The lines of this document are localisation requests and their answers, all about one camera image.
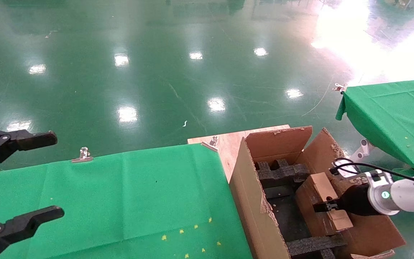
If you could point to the large green tablecloth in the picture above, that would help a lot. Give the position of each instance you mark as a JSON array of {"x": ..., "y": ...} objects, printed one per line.
[{"x": 102, "y": 194}]

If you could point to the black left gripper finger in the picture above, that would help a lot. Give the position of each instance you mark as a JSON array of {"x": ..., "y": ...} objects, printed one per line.
[
  {"x": 31, "y": 140},
  {"x": 23, "y": 225}
]

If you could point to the silver camera mount bracket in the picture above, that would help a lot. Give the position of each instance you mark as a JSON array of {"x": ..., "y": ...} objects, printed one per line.
[{"x": 372, "y": 177}]

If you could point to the large open cardboard carton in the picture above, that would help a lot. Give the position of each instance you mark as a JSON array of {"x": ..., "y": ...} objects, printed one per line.
[{"x": 253, "y": 201}]

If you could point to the black flat foam insert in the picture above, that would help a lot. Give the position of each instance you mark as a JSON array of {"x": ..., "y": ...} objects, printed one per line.
[{"x": 314, "y": 246}]

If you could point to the silver metal binder clip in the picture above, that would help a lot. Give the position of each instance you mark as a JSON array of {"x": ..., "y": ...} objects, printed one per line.
[
  {"x": 83, "y": 155},
  {"x": 340, "y": 87},
  {"x": 211, "y": 143}
]

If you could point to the green tablecloth with hanging corner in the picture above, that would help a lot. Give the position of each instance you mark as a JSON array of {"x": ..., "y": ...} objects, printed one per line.
[{"x": 390, "y": 115}]

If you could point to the black notched foam insert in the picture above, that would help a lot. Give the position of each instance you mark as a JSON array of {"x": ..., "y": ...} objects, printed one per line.
[{"x": 282, "y": 174}]

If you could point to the small brown cardboard box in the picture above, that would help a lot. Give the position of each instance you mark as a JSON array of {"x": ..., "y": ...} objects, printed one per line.
[{"x": 318, "y": 187}]

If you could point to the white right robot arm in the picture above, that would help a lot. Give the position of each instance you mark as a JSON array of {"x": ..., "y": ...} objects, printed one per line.
[{"x": 412, "y": 196}]

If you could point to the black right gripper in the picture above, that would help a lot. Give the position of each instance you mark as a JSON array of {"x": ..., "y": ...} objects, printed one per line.
[{"x": 356, "y": 201}]

